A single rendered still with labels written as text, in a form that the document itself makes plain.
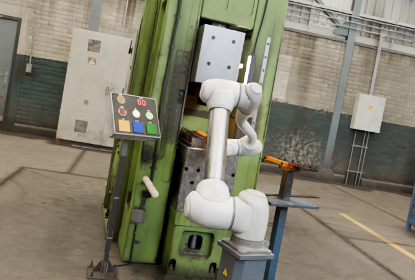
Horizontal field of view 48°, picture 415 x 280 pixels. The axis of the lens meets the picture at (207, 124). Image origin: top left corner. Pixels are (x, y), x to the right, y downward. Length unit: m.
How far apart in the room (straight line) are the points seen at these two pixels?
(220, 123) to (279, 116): 7.42
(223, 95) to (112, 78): 6.29
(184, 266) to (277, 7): 1.99
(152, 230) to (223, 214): 1.40
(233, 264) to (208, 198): 0.33
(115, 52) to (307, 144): 4.37
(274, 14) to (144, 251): 1.98
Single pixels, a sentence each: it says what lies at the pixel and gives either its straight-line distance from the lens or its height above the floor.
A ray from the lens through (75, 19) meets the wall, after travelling 9.32.
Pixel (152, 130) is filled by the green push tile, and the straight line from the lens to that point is 2.99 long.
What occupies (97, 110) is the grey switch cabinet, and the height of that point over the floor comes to 0.72.
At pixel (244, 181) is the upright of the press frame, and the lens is 3.54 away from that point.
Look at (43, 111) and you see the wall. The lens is 9.34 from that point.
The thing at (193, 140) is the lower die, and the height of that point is 0.96.
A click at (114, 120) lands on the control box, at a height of 1.03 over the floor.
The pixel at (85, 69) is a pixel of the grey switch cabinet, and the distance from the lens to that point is 8.58.
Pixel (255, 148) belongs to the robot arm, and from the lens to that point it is 2.87.
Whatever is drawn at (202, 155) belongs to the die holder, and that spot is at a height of 0.87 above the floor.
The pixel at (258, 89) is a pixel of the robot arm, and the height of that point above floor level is 1.36.
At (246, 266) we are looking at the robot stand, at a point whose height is 0.55.
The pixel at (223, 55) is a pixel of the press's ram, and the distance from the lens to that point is 3.25.
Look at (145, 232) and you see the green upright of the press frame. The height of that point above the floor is 0.23.
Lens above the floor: 1.26
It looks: 3 degrees down
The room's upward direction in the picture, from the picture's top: 10 degrees clockwise
